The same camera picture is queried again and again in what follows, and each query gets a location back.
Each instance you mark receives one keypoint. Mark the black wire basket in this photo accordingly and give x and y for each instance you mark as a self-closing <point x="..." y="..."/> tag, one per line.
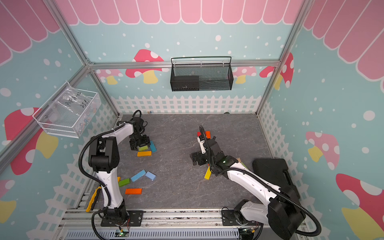
<point x="215" y="73"/>

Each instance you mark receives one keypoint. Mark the orange block front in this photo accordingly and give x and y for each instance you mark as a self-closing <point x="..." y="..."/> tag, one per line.
<point x="136" y="191"/>

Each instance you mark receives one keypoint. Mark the yellow long block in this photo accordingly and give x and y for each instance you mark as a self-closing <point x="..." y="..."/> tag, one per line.
<point x="208" y="174"/>

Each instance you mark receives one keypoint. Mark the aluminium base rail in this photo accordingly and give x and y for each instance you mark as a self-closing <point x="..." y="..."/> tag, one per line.
<point x="157" y="224"/>

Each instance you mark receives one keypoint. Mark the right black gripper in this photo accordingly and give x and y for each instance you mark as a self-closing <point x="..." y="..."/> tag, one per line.
<point x="199" y="155"/>

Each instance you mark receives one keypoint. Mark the yellow-orange block upper left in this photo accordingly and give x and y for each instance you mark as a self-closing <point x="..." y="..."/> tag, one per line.
<point x="144" y="154"/>

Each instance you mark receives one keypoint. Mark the light blue short block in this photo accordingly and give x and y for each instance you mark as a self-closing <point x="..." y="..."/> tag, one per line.
<point x="151" y="176"/>

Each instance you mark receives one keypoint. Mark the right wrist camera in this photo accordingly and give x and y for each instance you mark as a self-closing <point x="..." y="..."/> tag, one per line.
<point x="214" y="146"/>

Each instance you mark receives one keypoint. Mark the black box in basket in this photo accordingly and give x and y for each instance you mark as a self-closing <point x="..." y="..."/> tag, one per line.
<point x="185" y="83"/>

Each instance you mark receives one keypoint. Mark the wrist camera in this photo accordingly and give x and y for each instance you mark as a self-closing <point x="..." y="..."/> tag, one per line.
<point x="139" y="125"/>
<point x="214" y="146"/>

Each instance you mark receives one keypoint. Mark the clear plastic bag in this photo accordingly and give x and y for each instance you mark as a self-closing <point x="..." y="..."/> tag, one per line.
<point x="69" y="105"/>

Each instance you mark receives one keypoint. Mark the yellow handled tool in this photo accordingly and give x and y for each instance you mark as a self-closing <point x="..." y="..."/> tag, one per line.
<point x="93" y="200"/>

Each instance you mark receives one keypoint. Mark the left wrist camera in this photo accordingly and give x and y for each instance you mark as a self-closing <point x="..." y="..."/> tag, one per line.
<point x="139" y="125"/>

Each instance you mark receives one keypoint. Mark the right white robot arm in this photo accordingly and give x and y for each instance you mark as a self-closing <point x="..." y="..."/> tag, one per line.
<point x="279" y="207"/>

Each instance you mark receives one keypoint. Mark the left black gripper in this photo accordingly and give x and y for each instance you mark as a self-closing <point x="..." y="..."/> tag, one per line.
<point x="146" y="141"/>

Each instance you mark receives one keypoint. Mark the teal block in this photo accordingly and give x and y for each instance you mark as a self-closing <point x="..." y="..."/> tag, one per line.
<point x="153" y="147"/>

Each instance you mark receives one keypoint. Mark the light blue long block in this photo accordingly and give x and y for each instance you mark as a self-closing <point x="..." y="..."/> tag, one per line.
<point x="138" y="176"/>

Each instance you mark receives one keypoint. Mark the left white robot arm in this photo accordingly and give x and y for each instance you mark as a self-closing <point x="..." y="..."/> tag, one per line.
<point x="99" y="160"/>

